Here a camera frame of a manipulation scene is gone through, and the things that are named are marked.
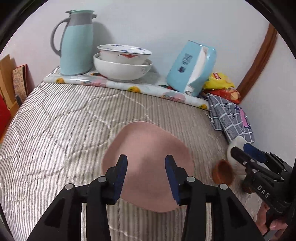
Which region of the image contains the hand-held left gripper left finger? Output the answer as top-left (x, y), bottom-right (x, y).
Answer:
top-left (26, 154), bottom-right (128, 241)

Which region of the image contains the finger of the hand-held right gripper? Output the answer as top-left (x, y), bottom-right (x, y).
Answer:
top-left (244, 143), bottom-right (289, 176)
top-left (231, 147), bottom-right (260, 173)

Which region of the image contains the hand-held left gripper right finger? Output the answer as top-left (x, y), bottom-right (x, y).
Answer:
top-left (165, 155), bottom-right (266, 241)

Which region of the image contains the white patterned bowl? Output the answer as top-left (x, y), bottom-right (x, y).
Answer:
top-left (227, 136), bottom-right (253, 176)

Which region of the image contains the small brown bowl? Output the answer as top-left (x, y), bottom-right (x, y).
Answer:
top-left (212, 159), bottom-right (234, 186)

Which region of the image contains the pink plate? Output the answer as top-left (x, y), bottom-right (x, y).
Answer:
top-left (102, 122), bottom-right (194, 213)

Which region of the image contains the person's right hand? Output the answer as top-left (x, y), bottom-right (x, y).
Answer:
top-left (255, 201), bottom-right (289, 233)

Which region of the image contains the pink tag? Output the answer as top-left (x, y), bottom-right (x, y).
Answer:
top-left (239, 109), bottom-right (250, 128)

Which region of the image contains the blue checked cloth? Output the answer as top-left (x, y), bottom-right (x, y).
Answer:
top-left (206, 93), bottom-right (255, 144)

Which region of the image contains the red snack bag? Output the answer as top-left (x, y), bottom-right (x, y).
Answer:
top-left (201, 88), bottom-right (242, 105)

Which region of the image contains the grey striped quilt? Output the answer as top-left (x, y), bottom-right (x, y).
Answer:
top-left (0, 81), bottom-right (262, 241)

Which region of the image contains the yellow chip bag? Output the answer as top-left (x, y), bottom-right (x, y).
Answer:
top-left (203, 72), bottom-right (235, 90)

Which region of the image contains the fruit print mat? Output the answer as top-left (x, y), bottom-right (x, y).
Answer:
top-left (43, 65), bottom-right (208, 110)

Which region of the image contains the large plain white bowl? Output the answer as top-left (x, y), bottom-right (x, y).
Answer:
top-left (93, 53), bottom-right (153, 81)

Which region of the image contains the light blue tissue box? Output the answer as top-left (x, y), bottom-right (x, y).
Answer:
top-left (166, 40), bottom-right (217, 97)

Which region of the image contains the white bowl with blue print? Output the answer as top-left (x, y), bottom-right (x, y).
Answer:
top-left (97, 44), bottom-right (152, 66)

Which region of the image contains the wooden side shelf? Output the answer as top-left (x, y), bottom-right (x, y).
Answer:
top-left (7, 100), bottom-right (21, 116)

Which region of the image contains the red paper bag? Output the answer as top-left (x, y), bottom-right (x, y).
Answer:
top-left (0, 95), bottom-right (12, 137)

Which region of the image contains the light blue thermos jug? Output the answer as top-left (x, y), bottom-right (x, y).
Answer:
top-left (51, 10), bottom-right (97, 76)

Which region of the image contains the patterned brown book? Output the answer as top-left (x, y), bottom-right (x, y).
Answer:
top-left (12, 64), bottom-right (29, 102)

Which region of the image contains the brown cardboard sheet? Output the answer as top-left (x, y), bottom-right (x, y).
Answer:
top-left (0, 54), bottom-right (18, 109)

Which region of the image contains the brown wooden door frame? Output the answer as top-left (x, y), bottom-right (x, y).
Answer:
top-left (236, 23), bottom-right (278, 99)

